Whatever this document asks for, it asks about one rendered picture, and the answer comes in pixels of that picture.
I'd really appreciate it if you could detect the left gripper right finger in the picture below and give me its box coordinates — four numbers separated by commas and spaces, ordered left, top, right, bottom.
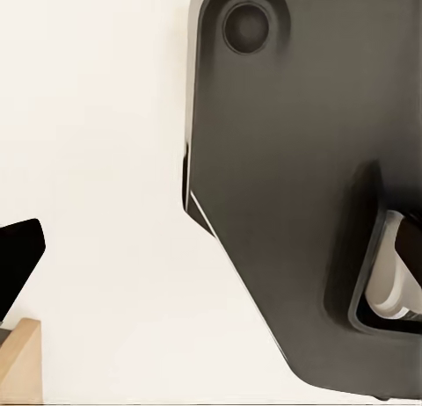
395, 217, 422, 287

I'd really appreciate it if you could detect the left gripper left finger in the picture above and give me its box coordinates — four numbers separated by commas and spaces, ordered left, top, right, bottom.
0, 218, 46, 324

